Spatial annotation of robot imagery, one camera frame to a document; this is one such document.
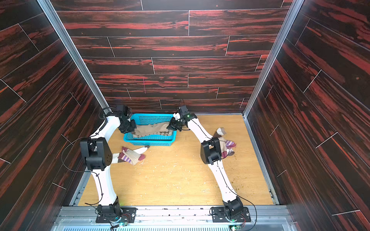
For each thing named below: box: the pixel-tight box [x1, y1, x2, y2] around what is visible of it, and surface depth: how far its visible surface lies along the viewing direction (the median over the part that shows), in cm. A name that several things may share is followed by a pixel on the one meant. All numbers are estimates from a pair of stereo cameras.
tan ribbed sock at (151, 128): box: [132, 122, 170, 136], surface depth 104 cm
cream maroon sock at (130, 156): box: [117, 146, 146, 166], surface depth 95 cm
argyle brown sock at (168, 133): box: [132, 129, 173, 138], surface depth 109 cm
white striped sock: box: [212, 127, 227, 138], surface depth 110 cm
